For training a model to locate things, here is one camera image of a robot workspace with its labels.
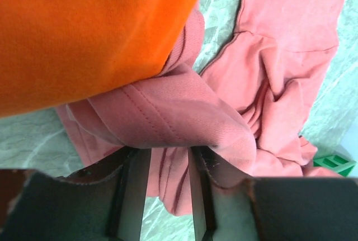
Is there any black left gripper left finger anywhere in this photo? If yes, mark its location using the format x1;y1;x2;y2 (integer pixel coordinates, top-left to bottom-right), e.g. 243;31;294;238
63;147;139;185

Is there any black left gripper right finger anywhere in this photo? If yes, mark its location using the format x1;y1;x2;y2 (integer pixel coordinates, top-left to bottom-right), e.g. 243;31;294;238
192;146;246;189

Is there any dusty pink t shirt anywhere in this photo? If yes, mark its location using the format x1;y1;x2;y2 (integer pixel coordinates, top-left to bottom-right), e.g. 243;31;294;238
56;0;345;216

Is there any green plastic tray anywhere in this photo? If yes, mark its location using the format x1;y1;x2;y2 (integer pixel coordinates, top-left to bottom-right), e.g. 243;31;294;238
313;154;356;177

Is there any folded orange t shirt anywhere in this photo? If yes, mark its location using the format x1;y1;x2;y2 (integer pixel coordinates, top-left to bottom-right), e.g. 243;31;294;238
1;0;198;117

